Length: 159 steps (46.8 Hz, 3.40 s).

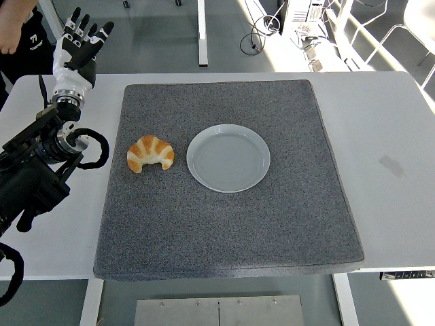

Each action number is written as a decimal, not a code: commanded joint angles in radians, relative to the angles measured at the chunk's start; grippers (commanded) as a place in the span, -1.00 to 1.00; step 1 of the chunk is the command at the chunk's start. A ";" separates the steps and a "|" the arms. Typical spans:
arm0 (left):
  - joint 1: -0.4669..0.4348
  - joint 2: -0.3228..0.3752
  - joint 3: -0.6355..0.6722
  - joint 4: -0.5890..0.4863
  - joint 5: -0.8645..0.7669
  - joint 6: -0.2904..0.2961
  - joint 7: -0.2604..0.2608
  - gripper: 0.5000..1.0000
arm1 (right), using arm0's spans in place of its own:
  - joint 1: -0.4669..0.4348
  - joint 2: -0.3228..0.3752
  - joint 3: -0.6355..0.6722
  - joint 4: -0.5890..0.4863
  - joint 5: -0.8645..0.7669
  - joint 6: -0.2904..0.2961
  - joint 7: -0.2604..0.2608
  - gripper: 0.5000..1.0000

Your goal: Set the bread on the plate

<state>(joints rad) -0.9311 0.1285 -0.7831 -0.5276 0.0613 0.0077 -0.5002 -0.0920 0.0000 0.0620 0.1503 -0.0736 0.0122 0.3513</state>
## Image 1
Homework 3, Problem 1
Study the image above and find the white desk leg with foot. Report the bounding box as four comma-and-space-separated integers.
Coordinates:
37, 0, 59, 47

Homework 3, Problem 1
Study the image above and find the grey tape strip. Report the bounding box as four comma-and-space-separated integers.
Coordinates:
379, 155, 407, 179

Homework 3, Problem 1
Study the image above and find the person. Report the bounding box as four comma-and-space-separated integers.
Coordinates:
0, 0, 65, 113

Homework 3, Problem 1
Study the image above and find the white table leg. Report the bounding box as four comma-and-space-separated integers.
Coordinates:
332, 272, 360, 326
79, 278, 105, 326

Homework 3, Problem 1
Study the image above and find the round grey plate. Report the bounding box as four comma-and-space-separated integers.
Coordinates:
186, 124, 272, 194

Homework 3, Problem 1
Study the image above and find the grey speckled mat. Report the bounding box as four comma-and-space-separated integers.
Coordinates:
92, 79, 365, 282

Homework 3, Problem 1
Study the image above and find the white power strip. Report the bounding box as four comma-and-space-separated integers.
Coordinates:
302, 37, 329, 72

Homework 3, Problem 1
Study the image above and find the black coiled floor cable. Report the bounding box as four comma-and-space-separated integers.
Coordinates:
239, 13, 283, 54

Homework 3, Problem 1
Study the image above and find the table height control panel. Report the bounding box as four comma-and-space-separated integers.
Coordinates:
379, 270, 435, 281

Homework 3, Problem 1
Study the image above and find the white narrow desk leg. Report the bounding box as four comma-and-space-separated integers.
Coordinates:
196, 0, 209, 67

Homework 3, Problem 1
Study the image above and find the white chair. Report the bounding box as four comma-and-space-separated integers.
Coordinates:
349, 0, 435, 89

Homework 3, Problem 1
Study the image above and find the grey metal plate with screws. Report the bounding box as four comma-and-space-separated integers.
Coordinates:
134, 294, 305, 326

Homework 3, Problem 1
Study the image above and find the golden croissant bread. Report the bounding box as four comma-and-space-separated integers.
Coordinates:
126, 134, 175, 175

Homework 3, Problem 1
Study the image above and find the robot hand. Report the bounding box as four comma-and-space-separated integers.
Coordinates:
52, 8, 116, 98

